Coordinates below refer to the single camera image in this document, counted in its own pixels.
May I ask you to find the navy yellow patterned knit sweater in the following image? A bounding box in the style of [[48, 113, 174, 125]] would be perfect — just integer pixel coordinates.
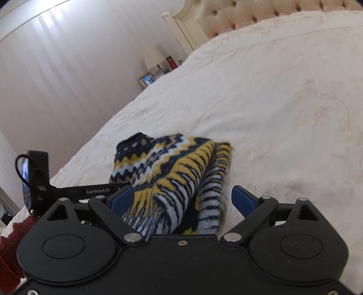
[[110, 133, 232, 238]]

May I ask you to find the red clothed operator body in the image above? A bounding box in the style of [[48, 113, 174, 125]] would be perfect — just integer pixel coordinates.
[[1, 215, 38, 294]]

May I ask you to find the cream bedspread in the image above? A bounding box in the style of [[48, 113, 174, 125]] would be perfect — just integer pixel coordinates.
[[50, 10, 362, 293]]

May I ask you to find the gold framed photo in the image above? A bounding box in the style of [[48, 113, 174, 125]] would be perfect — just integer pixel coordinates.
[[138, 72, 156, 88]]

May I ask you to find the cream table lamp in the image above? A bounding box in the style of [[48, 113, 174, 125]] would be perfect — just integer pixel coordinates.
[[143, 45, 167, 74]]

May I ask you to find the tufted cream headboard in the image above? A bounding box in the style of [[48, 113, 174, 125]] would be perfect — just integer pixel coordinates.
[[162, 0, 362, 55]]

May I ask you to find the black cable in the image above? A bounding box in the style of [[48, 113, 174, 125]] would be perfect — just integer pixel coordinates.
[[15, 154, 39, 188]]

